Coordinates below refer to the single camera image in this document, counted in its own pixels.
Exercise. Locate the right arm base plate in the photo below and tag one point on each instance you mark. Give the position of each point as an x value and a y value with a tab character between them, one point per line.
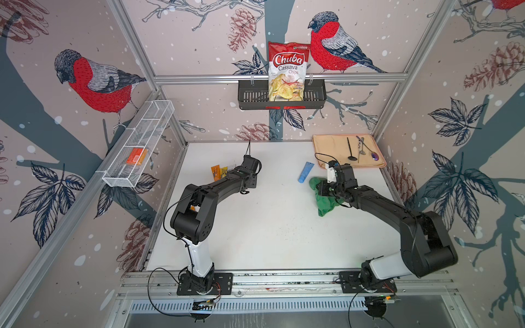
354	281

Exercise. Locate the green microfibre cloth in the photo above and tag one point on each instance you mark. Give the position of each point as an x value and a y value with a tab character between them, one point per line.
325	204

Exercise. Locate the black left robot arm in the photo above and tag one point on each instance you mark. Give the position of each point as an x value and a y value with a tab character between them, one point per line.
194	215

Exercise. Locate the black wall basket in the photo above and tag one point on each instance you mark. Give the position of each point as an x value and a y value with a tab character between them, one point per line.
259	95

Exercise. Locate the black ladle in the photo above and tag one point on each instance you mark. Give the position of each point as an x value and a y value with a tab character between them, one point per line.
351	157

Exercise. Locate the purple spoon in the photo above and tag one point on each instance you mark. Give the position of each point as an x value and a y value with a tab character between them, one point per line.
373	154

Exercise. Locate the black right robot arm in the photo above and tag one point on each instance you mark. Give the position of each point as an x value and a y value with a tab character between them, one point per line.
425	245

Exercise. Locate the red cassava chips bag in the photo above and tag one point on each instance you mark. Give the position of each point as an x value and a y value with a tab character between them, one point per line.
287	70

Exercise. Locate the white wire shelf basket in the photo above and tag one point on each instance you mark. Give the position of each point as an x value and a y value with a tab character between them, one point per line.
146	134

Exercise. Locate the orange packet in basket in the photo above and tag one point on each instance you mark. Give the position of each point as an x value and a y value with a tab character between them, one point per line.
137	156

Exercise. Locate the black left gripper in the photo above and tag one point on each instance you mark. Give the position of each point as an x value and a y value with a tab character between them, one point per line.
254	180

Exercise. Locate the beige cloth mat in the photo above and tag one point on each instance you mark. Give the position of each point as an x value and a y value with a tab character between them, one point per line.
334	147

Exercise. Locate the orange toothpaste tube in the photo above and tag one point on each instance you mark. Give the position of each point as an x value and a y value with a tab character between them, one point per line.
216	171

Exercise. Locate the aluminium front rail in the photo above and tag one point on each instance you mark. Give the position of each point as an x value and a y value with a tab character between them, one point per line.
281	283

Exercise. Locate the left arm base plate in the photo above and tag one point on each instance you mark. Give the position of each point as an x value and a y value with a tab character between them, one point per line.
213	284

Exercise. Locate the light blue toothpaste tube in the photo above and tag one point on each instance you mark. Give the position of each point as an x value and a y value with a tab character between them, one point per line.
305	172

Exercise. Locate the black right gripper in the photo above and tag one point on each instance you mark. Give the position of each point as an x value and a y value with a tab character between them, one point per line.
321	188

